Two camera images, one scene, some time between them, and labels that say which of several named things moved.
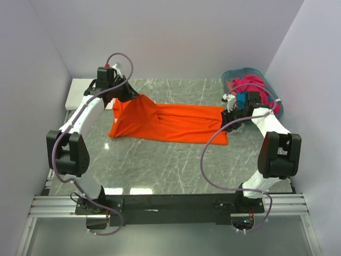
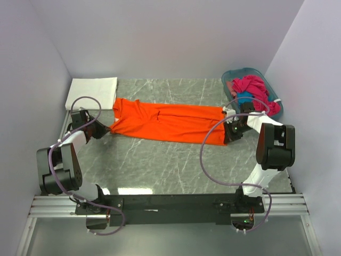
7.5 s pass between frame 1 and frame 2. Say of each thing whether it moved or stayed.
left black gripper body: moved
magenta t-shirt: stayed
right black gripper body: moved
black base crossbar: stayed
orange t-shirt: stayed
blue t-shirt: stayed
